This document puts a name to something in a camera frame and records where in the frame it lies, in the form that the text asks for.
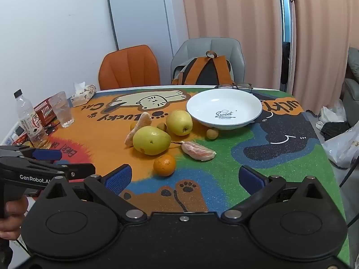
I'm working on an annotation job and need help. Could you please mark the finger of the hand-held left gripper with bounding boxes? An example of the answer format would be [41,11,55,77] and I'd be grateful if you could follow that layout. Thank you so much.
[52,160,96,180]
[0,145,63,162]

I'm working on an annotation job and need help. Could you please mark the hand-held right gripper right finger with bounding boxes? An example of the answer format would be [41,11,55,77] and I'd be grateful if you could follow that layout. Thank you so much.
[220,165,333,225]

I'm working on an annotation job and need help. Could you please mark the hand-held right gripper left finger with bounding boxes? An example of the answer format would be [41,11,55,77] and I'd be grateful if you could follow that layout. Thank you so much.
[39,164,147,225]

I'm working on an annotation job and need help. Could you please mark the round orange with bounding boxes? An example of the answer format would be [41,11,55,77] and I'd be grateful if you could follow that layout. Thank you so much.
[153,155,177,177]

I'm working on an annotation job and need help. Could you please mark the yellow green pear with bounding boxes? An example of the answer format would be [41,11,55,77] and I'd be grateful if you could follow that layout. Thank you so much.
[133,126,171,156]

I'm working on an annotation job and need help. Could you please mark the peeled citrus segment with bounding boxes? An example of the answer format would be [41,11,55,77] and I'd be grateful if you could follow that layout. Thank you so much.
[125,111,152,148]
[181,141,217,161]

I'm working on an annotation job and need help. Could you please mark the white round plate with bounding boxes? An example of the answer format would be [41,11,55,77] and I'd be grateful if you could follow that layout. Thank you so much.
[186,89,263,131]

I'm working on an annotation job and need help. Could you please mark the yellow-green apple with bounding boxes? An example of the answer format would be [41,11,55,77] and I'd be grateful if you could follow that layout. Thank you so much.
[166,110,193,136]

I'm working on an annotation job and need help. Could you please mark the person's left hand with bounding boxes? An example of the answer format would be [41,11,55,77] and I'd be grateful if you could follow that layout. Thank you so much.
[0,197,29,241]

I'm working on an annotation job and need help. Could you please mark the white power strip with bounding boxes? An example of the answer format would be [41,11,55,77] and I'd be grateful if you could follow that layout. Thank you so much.
[6,126,26,146]

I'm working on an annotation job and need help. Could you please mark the clear plastic bottle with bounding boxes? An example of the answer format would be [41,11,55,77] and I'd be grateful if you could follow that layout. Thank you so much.
[13,89,52,150]

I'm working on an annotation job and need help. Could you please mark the red plastic basket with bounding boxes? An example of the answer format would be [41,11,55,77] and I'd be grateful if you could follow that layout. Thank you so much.
[34,98,57,126]

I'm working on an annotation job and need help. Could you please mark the clear glass cup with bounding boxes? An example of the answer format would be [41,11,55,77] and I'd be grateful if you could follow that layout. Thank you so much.
[48,91,75,128]

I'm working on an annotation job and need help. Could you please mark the tissue pack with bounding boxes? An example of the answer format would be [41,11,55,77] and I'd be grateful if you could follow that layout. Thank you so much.
[70,82,97,107]

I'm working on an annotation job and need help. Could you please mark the eyeglasses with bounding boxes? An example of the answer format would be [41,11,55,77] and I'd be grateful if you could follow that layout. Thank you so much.
[215,82,253,92]

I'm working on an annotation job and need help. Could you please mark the white plastic bag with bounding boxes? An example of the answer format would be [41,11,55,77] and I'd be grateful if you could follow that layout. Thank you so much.
[322,126,359,169]
[316,99,347,131]

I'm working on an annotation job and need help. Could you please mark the black cloth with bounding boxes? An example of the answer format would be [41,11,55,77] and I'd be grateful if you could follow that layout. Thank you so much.
[321,122,351,141]

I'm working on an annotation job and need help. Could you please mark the orange chair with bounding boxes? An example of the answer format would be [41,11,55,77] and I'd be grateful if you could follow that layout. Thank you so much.
[99,45,161,91]

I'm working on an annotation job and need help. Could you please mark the orange and black backpack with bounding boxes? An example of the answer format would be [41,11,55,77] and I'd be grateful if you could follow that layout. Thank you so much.
[172,51,234,86]

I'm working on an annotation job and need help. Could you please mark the grey sofa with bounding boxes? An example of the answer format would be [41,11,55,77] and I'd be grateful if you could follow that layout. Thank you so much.
[341,46,359,126]

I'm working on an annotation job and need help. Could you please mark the grey chair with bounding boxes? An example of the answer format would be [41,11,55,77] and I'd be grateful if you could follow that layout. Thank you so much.
[171,37,247,86]

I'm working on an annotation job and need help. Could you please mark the pink curtain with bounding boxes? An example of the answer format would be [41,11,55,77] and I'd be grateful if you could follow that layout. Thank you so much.
[292,0,359,113]
[175,0,284,90]

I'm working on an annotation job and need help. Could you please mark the white refrigerator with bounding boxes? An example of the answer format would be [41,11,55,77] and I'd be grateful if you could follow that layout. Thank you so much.
[109,0,189,51]

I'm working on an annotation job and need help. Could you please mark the window frame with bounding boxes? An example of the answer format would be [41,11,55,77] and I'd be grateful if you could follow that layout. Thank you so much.
[278,0,298,90]

